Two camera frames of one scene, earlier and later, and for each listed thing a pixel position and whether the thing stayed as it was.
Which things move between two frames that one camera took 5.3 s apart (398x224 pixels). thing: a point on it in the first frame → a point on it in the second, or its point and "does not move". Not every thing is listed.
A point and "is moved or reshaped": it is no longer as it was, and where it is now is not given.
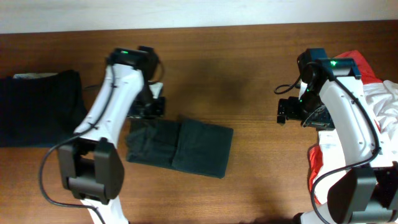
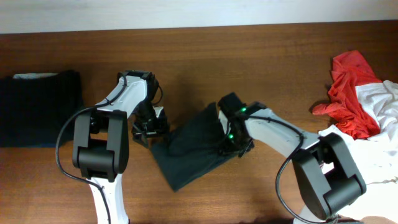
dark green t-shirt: [188, 145] is moved or reshaped
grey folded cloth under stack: [33, 75] does not move
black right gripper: [286, 109] → [234, 146]
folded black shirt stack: [40, 112] does not move
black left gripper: [149, 109] → [148, 128]
